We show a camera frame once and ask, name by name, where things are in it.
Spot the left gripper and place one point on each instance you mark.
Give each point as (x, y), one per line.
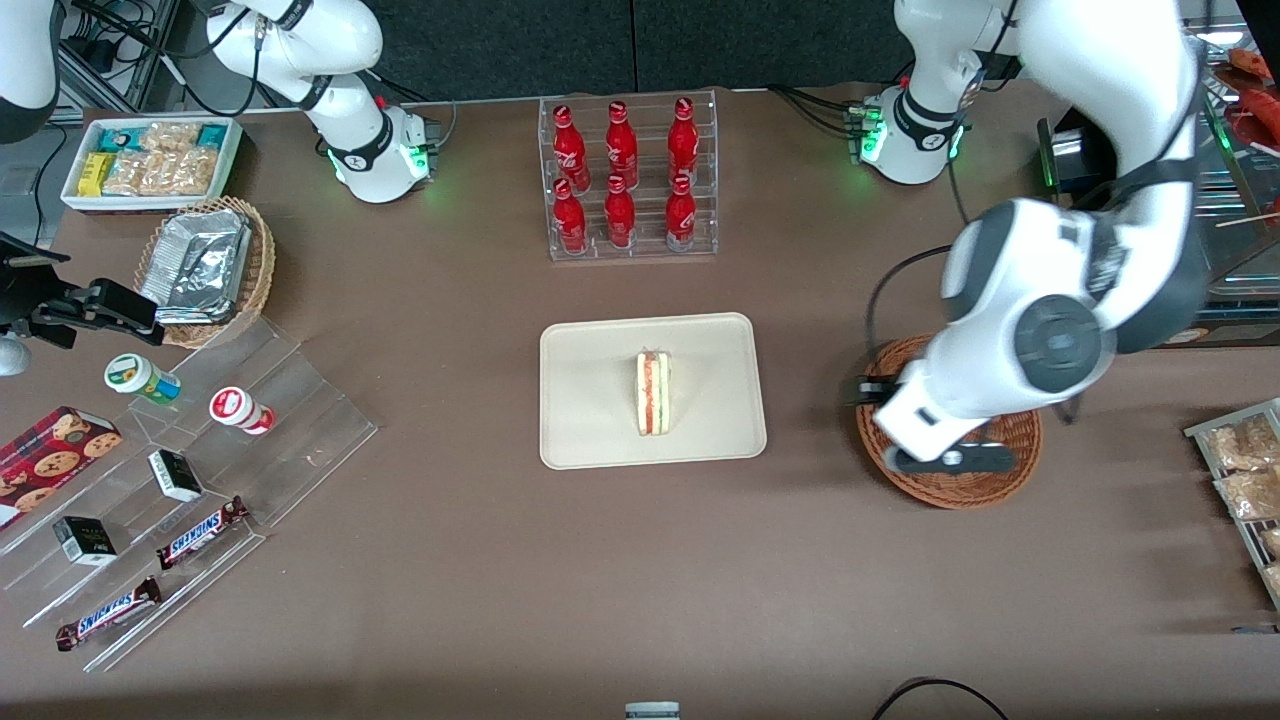
(873, 390)

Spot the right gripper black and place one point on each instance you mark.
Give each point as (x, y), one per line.
(22, 296)

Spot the triangular sandwich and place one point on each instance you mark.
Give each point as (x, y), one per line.
(654, 395)

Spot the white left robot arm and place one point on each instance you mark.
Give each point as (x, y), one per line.
(1100, 60)

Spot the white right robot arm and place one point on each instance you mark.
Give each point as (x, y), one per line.
(340, 130)

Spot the light wicker basket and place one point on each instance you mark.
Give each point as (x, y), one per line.
(258, 270)

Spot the round brown wicker basket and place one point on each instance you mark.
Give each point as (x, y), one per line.
(960, 492)

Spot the cream plastic tray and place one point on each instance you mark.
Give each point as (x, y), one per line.
(590, 400)

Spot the tray of packaged snacks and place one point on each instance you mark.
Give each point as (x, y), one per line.
(1195, 432)

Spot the green capped yogurt bottle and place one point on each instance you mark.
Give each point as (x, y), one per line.
(135, 375)

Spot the aluminium foil container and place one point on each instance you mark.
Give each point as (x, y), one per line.
(195, 265)

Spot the white rectangular snack bin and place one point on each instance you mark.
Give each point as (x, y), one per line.
(150, 203)

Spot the red capped yogurt bottle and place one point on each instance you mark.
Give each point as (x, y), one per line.
(235, 408)

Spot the clear bag of crackers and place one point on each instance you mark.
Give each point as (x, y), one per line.
(135, 173)
(170, 138)
(190, 172)

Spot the yellow snack bar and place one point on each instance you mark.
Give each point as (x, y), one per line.
(95, 175)

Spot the small black box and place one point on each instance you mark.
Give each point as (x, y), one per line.
(175, 476)
(85, 541)

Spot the red cookie box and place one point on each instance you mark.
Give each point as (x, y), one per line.
(50, 465)

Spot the teal snack packet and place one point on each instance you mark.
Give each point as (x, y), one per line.
(120, 137)
(211, 135)

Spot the clear acrylic stepped shelf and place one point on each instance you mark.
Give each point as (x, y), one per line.
(300, 440)

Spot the snickers chocolate bar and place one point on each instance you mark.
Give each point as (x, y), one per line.
(108, 614)
(200, 533)

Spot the red cola bottle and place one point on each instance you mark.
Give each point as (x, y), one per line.
(681, 220)
(569, 150)
(683, 145)
(620, 220)
(621, 150)
(570, 225)

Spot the clear acrylic bottle rack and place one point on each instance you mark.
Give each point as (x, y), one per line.
(650, 250)

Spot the black food warmer appliance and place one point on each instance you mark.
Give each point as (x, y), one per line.
(1075, 160)

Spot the bagged pastry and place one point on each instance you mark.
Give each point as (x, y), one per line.
(1240, 445)
(1272, 543)
(1250, 495)
(1274, 580)

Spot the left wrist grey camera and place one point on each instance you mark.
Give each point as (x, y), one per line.
(975, 462)

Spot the aluminium profile frame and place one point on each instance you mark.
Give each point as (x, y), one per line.
(95, 80)

